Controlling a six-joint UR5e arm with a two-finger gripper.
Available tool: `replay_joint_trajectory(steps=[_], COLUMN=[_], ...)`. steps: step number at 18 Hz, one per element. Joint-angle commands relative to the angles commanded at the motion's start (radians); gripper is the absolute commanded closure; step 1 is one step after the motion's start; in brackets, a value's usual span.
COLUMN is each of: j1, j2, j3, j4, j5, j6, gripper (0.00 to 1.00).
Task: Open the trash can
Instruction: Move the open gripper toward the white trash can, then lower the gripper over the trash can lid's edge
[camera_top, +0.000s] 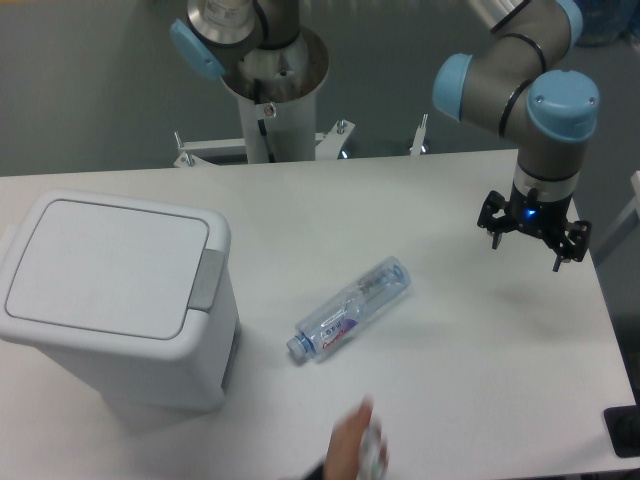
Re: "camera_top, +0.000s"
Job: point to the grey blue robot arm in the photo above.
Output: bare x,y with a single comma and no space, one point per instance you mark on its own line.
513,90

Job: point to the clear plastic bag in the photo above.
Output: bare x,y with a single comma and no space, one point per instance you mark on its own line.
372,457

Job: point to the blue water jug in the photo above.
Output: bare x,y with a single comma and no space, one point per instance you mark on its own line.
604,21

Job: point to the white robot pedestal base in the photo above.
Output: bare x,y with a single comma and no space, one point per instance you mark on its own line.
276,93

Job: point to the person's hand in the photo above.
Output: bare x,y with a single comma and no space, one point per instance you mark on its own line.
342,459

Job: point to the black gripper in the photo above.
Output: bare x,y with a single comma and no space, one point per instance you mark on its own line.
540,207

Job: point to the clear plastic water bottle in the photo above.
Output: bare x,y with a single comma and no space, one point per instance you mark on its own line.
330,326

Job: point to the white frame at right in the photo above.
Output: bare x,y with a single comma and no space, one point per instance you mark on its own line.
621,227

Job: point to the black device at table edge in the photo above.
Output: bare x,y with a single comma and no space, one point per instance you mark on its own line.
623,427

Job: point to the black sleeved forearm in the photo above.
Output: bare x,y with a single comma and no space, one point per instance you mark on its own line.
316,473

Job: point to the white plastic trash can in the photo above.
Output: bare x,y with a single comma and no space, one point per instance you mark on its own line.
131,296

